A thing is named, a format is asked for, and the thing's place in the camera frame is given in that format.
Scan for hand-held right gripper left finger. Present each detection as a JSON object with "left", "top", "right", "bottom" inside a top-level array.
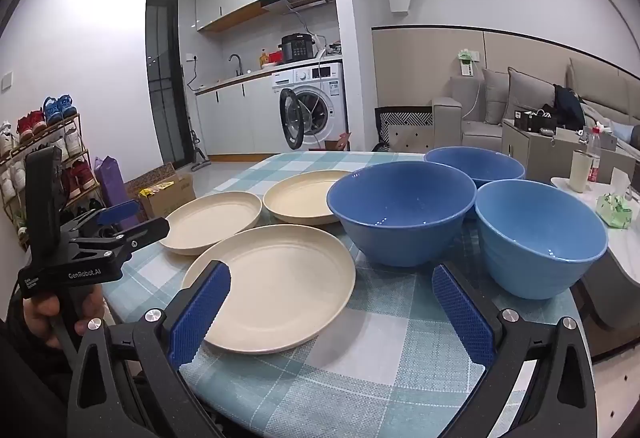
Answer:
[{"left": 65, "top": 261, "right": 232, "bottom": 438}]

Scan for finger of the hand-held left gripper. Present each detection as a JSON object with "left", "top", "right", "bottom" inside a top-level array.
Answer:
[
  {"left": 61, "top": 199, "right": 142, "bottom": 234},
  {"left": 67, "top": 217, "right": 171, "bottom": 264}
]

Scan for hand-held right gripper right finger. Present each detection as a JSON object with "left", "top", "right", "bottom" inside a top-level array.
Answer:
[{"left": 431, "top": 263, "right": 598, "bottom": 438}]

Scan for cream plate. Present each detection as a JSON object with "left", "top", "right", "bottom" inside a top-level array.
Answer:
[
  {"left": 159, "top": 191, "right": 264, "bottom": 256},
  {"left": 181, "top": 224, "right": 357, "bottom": 355},
  {"left": 263, "top": 169, "right": 358, "bottom": 225}
]

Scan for blue bowl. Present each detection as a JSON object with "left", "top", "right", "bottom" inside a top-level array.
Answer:
[
  {"left": 424, "top": 147, "right": 527, "bottom": 221},
  {"left": 475, "top": 187, "right": 609, "bottom": 300},
  {"left": 326, "top": 161, "right": 477, "bottom": 268}
]

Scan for person's left forearm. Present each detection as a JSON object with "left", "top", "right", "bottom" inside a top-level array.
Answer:
[{"left": 0, "top": 313, "right": 76, "bottom": 438}]

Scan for person's left hand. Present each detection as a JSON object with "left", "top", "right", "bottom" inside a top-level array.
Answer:
[{"left": 22, "top": 288, "right": 104, "bottom": 349}]

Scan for purple bag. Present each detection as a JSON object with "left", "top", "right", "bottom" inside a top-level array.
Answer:
[{"left": 94, "top": 155, "right": 133, "bottom": 214}]

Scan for brown cardboard box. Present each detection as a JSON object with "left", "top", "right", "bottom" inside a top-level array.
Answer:
[{"left": 125, "top": 163, "right": 197, "bottom": 219}]

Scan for teal checked tablecloth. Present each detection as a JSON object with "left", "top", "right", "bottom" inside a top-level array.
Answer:
[{"left": 102, "top": 151, "right": 586, "bottom": 438}]

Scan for wooden shoe rack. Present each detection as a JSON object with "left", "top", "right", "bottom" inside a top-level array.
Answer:
[{"left": 0, "top": 113, "right": 103, "bottom": 249}]

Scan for stick vacuum cleaner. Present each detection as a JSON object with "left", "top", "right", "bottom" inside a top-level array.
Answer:
[{"left": 187, "top": 128, "right": 211, "bottom": 171}]

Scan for rows of shoes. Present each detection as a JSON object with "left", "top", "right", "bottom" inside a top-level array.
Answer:
[{"left": 0, "top": 95, "right": 101, "bottom": 239}]

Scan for white lower cabinets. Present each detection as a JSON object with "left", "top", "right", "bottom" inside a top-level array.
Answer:
[{"left": 195, "top": 73, "right": 281, "bottom": 156}]

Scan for black glass door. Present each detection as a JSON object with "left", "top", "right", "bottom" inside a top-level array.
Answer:
[{"left": 146, "top": 0, "right": 196, "bottom": 171}]

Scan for white side table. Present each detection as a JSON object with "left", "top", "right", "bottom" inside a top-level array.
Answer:
[{"left": 550, "top": 175, "right": 640, "bottom": 359}]

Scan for grey side cabinet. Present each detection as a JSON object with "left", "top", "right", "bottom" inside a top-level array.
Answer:
[{"left": 501, "top": 118, "right": 636, "bottom": 184}]

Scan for green tissue pack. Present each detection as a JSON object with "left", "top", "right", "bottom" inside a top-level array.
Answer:
[{"left": 595, "top": 192, "right": 638, "bottom": 229}]

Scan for cream tumbler cup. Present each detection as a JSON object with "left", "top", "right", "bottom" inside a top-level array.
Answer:
[{"left": 570, "top": 149, "right": 596, "bottom": 193}]

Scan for grey sofa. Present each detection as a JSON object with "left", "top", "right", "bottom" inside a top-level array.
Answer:
[{"left": 432, "top": 56, "right": 640, "bottom": 154}]

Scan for black patterned rug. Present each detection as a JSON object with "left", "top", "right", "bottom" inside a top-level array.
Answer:
[{"left": 375, "top": 106, "right": 433, "bottom": 151}]

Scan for black box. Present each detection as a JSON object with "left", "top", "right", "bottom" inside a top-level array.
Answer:
[{"left": 514, "top": 108, "right": 558, "bottom": 131}]

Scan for plastic bottle red label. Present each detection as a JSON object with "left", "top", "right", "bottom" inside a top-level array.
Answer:
[{"left": 586, "top": 125, "right": 603, "bottom": 182}]

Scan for grey cushion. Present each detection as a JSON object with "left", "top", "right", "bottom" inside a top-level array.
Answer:
[
  {"left": 481, "top": 68, "right": 511, "bottom": 125},
  {"left": 502, "top": 67, "right": 558, "bottom": 121}
]

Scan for white washing machine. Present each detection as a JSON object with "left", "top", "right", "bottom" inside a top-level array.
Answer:
[{"left": 270, "top": 62, "right": 348, "bottom": 151}]

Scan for black pressure cooker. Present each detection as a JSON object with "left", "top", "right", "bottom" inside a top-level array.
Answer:
[{"left": 281, "top": 33, "right": 316, "bottom": 64}]

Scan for dark jacket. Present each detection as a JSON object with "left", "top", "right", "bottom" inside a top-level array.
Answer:
[{"left": 552, "top": 84, "right": 586, "bottom": 129}]

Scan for green white wall device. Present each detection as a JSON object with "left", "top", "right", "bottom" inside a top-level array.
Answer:
[{"left": 457, "top": 48, "right": 481, "bottom": 76}]

